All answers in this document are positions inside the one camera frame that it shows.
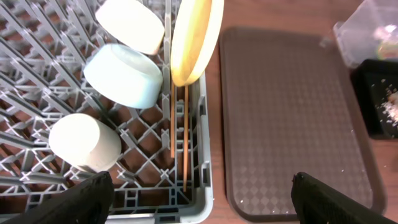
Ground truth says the white cup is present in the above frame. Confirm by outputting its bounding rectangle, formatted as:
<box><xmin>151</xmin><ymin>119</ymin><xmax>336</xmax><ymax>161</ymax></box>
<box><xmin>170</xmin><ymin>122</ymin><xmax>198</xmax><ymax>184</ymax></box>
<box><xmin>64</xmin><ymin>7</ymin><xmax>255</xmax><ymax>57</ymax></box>
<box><xmin>49</xmin><ymin>113</ymin><xmax>122</xmax><ymax>173</ymax></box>

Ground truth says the yellow plate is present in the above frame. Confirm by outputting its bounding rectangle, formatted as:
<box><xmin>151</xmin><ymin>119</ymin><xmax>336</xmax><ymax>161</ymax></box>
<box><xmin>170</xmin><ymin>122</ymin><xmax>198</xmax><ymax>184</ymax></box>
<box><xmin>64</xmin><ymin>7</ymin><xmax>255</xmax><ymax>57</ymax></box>
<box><xmin>170</xmin><ymin>0</ymin><xmax>224</xmax><ymax>87</ymax></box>

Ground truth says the clear plastic bin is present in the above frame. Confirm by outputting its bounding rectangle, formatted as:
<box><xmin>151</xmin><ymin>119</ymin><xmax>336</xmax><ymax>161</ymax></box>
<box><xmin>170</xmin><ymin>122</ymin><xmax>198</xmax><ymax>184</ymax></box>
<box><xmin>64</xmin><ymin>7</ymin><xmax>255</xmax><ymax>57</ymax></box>
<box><xmin>333</xmin><ymin>0</ymin><xmax>397</xmax><ymax>68</ymax></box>

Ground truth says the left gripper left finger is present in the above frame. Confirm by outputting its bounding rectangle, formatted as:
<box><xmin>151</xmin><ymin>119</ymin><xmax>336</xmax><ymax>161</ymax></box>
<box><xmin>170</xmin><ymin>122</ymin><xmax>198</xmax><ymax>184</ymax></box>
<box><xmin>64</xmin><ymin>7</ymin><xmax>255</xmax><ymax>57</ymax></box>
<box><xmin>4</xmin><ymin>171</ymin><xmax>114</xmax><ymax>224</ymax></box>

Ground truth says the grey plastic dishwasher rack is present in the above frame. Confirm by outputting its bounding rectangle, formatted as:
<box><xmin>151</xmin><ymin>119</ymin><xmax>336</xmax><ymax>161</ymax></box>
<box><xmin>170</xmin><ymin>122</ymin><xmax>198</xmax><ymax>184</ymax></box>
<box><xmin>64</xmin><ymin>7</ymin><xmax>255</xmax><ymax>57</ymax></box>
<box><xmin>1</xmin><ymin>0</ymin><xmax>214</xmax><ymax>223</ymax></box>

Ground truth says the yellow green snack wrapper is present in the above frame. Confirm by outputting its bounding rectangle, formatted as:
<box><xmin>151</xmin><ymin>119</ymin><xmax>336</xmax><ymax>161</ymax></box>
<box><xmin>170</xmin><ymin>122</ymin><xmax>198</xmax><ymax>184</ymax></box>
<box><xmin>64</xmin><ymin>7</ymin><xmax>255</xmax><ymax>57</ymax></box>
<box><xmin>376</xmin><ymin>39</ymin><xmax>397</xmax><ymax>60</ymax></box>

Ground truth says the black waste tray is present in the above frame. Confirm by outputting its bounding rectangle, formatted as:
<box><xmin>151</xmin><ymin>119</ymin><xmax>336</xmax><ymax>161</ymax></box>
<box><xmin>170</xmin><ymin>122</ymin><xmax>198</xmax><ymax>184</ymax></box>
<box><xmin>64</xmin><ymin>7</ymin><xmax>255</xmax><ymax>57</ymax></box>
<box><xmin>351</xmin><ymin>59</ymin><xmax>397</xmax><ymax>139</ymax></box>

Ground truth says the rice and nutshell pile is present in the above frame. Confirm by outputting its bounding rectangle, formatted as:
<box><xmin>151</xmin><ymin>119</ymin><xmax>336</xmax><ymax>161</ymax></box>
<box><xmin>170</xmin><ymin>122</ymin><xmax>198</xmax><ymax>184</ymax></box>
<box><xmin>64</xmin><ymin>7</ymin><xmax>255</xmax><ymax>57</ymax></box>
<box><xmin>371</xmin><ymin>78</ymin><xmax>397</xmax><ymax>130</ymax></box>

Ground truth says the white tissue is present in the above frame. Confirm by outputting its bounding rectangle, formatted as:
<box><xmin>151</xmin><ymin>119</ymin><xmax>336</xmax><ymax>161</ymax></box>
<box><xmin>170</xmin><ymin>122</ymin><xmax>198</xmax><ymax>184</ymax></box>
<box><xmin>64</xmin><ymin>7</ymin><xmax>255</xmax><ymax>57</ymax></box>
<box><xmin>373</xmin><ymin>24</ymin><xmax>397</xmax><ymax>40</ymax></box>

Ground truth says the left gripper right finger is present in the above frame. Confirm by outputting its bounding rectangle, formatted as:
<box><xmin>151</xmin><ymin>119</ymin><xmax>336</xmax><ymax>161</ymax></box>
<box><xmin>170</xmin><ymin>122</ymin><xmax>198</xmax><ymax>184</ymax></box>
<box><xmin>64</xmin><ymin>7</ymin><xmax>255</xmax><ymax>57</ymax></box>
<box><xmin>291</xmin><ymin>172</ymin><xmax>397</xmax><ymax>224</ymax></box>

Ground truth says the dark brown serving tray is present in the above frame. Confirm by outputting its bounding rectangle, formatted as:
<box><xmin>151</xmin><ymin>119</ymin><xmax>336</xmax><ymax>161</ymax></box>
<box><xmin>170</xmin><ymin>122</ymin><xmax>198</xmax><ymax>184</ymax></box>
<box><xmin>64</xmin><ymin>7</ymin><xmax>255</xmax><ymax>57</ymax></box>
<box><xmin>220</xmin><ymin>27</ymin><xmax>386</xmax><ymax>223</ymax></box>

